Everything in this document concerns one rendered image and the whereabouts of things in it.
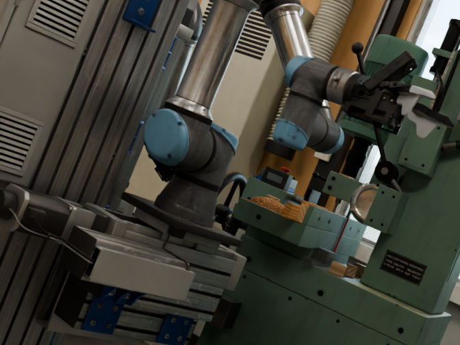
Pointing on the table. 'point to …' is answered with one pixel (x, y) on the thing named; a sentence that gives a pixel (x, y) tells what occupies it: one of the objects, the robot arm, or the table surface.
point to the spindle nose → (356, 157)
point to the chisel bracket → (340, 187)
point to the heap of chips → (268, 203)
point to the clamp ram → (307, 197)
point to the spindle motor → (387, 49)
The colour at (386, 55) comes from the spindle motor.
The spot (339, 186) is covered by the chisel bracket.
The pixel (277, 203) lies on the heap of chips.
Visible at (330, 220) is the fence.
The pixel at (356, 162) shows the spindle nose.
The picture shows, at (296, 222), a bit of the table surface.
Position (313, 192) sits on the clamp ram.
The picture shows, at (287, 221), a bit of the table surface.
